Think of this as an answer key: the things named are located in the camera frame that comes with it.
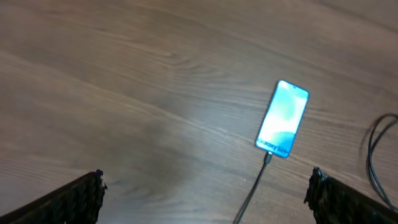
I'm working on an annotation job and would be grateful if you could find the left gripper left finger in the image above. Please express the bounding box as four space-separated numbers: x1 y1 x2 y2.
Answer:
1 169 108 224

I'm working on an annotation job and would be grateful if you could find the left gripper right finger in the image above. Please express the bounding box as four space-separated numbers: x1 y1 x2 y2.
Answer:
304 167 397 224

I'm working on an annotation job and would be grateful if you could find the black USB charging cable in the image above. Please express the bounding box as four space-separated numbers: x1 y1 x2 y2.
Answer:
232 113 398 224

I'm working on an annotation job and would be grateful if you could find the blue Galaxy smartphone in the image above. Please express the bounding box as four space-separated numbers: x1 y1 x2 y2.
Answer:
255 80 310 158

